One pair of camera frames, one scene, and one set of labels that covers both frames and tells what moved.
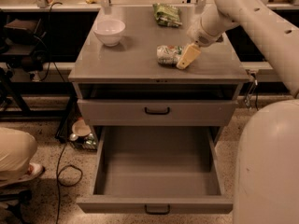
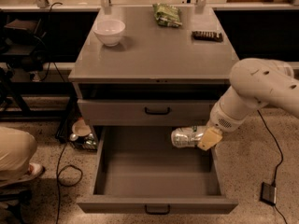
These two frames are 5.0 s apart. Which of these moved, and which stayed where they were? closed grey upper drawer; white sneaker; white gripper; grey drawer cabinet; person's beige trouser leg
Moved: white gripper
Stayed: closed grey upper drawer; person's beige trouser leg; grey drawer cabinet; white sneaker
